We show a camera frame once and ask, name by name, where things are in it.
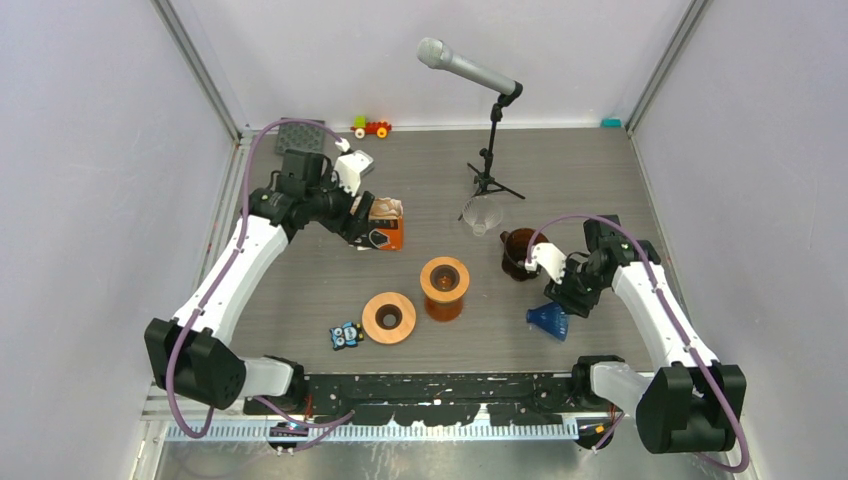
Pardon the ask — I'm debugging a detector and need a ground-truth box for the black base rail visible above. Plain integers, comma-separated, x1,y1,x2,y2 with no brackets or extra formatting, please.
243,373,621,427

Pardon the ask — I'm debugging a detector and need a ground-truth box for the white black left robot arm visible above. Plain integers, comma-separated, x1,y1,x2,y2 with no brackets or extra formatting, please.
144,150,375,414

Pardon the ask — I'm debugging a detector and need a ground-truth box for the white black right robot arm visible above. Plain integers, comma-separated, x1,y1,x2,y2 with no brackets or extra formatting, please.
524,215,747,455

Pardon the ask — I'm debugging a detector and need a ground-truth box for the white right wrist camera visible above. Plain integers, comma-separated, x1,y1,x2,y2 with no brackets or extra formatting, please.
524,242,567,284

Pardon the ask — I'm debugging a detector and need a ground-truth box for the teal block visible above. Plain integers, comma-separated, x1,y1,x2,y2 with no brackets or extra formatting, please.
600,118,623,129

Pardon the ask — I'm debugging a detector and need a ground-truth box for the orange glass carafe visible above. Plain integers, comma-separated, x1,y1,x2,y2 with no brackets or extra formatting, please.
425,292,464,322

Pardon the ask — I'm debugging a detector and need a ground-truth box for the black microphone tripod stand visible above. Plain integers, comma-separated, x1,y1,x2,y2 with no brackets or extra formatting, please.
467,85,526,200

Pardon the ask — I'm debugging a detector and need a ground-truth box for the blue plastic dripper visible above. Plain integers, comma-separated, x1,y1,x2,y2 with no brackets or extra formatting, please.
525,302,569,342

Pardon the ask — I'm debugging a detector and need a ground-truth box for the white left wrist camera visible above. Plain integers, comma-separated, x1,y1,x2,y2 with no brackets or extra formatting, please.
334,138,374,197

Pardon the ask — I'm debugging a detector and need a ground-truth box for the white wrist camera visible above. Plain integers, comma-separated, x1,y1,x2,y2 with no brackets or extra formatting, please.
524,242,567,284
334,138,374,197

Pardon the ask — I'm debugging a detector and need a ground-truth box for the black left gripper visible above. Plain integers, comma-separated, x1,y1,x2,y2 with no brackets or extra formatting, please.
306,167,373,241

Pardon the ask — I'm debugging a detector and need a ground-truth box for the wooden ring collar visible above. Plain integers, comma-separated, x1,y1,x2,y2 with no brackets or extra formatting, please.
361,292,417,345

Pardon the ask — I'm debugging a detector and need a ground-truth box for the blue owl sticker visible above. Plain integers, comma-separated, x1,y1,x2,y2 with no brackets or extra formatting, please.
329,322,365,351

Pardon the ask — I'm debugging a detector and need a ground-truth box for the clear glass dripper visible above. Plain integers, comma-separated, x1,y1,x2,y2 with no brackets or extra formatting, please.
459,196,503,237

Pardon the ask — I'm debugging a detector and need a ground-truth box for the orange coffee filter box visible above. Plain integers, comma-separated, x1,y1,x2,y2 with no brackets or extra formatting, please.
352,197,405,251

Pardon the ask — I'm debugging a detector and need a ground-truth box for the grey microphone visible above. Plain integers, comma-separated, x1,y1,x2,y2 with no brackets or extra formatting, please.
416,37,523,99

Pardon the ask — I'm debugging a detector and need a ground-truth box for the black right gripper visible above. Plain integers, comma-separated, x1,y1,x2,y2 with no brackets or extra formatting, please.
544,253,608,318

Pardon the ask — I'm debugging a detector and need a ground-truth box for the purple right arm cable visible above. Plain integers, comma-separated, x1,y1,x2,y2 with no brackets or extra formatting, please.
526,213,751,474

